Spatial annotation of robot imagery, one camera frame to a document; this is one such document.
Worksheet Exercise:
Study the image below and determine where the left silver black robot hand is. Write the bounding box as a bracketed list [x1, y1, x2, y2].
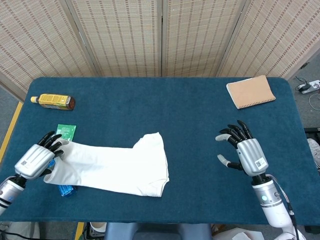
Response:
[14, 130, 70, 180]

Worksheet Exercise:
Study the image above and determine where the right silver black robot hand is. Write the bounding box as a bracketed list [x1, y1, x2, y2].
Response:
[215, 119, 270, 178]

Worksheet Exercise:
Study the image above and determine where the white t-shirt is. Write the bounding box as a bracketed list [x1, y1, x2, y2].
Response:
[43, 131, 171, 199]

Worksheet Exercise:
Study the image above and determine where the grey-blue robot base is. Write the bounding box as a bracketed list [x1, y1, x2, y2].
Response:
[103, 222, 212, 240]

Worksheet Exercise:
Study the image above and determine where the yellow floor tape strip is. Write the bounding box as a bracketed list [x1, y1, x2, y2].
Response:
[0, 101, 24, 163]
[74, 221, 85, 240]

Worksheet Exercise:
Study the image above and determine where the blue cardboard box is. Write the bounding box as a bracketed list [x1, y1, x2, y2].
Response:
[48, 159, 78, 198]

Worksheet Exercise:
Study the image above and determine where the green sachet packet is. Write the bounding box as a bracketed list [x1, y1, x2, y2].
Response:
[54, 123, 77, 142]

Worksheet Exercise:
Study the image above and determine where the brown spiral notebook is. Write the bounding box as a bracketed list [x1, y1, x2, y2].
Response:
[225, 74, 277, 110]

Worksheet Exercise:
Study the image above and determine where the white sneaker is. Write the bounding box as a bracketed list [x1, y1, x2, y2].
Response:
[306, 137, 320, 172]

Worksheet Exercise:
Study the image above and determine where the tea bottle with yellow label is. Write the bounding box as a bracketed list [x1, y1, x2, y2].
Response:
[30, 93, 76, 111]

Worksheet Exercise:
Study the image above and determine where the white paper sheet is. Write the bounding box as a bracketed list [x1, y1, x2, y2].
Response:
[213, 226, 265, 240]

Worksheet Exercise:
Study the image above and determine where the white power strip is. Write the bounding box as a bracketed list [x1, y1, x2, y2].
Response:
[301, 79, 320, 95]

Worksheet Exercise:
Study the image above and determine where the blue table cloth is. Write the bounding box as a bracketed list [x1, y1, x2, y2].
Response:
[0, 76, 320, 226]

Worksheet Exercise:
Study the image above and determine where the woven bamboo folding screen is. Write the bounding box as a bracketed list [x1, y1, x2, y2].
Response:
[0, 0, 320, 102]

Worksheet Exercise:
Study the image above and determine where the black equipment frame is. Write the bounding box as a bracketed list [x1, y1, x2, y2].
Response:
[303, 126, 320, 141]

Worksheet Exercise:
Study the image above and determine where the thin white cable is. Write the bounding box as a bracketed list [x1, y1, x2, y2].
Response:
[308, 93, 320, 111]

